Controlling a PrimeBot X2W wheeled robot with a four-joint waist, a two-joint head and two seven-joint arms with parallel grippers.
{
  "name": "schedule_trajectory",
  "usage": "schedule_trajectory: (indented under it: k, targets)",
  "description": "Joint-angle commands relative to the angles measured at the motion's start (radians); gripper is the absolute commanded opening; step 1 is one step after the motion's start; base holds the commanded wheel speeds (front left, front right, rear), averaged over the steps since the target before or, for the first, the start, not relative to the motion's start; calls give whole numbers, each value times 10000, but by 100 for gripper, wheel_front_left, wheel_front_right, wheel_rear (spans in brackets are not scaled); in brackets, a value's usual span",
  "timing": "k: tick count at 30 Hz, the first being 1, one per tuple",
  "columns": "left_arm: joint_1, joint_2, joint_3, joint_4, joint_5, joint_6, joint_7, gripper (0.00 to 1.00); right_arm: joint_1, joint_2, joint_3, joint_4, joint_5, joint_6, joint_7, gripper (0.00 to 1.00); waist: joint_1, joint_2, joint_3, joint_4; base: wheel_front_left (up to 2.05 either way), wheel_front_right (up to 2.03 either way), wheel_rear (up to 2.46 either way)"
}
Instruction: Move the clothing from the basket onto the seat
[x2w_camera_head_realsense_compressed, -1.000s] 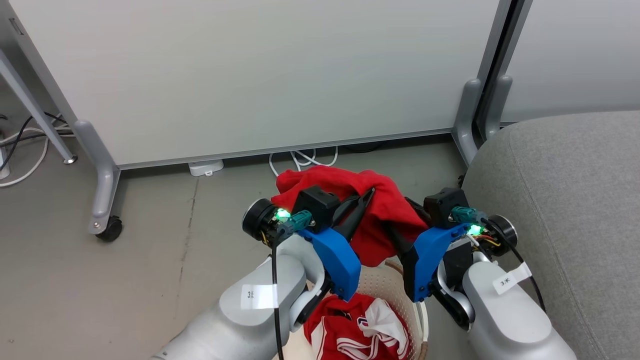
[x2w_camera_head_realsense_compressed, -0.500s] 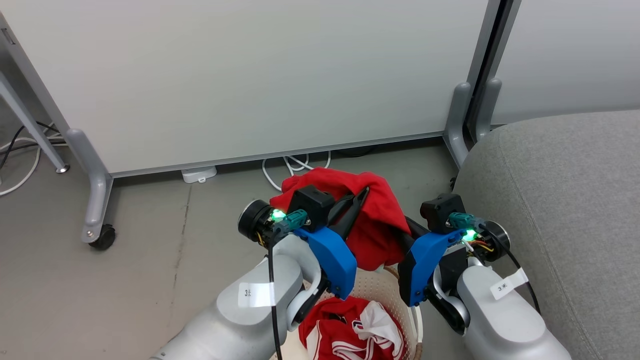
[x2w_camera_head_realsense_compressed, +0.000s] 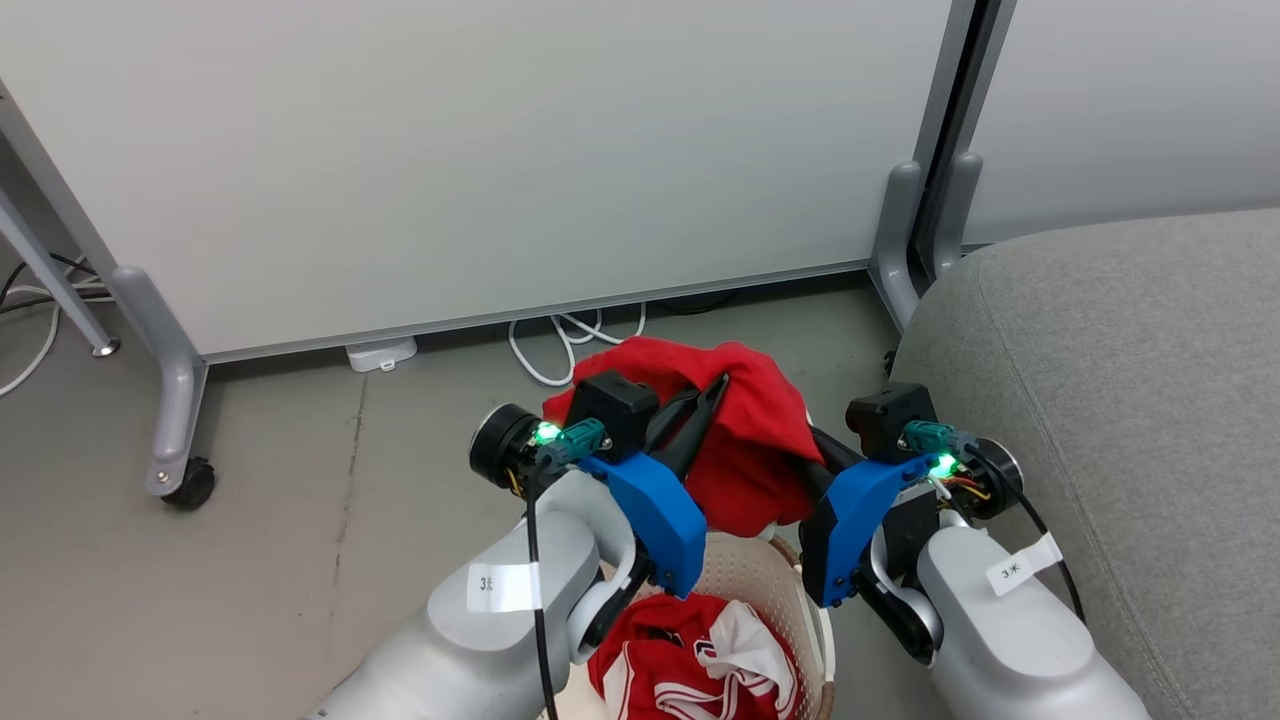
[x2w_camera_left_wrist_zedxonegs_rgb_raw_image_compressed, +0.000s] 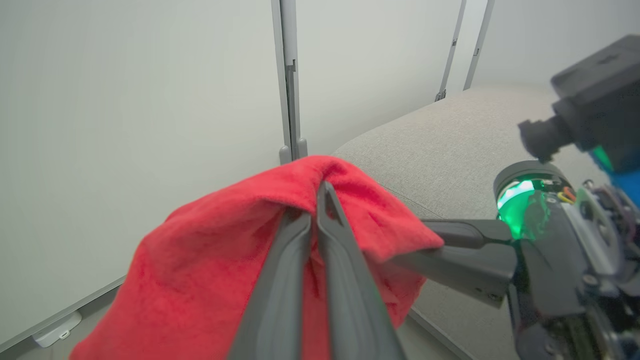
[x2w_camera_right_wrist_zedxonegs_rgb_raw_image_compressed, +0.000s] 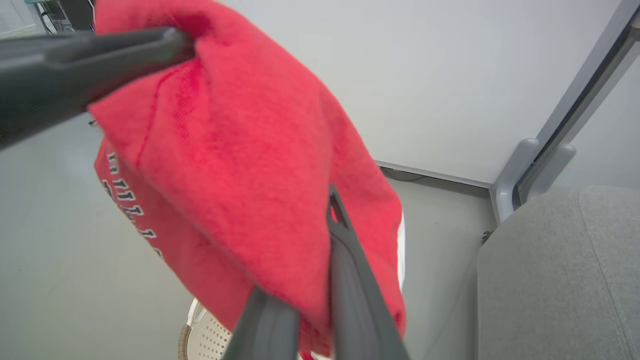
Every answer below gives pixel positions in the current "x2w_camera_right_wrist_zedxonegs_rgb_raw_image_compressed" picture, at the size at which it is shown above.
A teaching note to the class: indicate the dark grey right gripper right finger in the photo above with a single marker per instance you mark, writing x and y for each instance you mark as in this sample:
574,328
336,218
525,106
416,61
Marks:
355,300

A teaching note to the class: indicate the wide white partition panel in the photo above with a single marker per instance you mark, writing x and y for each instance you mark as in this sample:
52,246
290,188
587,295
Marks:
440,85

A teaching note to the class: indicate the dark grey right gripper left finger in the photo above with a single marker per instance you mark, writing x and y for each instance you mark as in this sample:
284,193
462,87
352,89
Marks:
267,332

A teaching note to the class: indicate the white partition panel grey frame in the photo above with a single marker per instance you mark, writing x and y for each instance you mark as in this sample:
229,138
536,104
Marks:
607,130

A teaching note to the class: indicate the red garment with white trim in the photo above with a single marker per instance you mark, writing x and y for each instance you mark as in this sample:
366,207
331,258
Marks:
240,165

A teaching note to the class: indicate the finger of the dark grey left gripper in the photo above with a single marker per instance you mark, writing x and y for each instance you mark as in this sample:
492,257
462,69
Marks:
60,75

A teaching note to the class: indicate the light grey fabric sofa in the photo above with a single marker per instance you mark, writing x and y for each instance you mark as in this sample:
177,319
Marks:
555,280

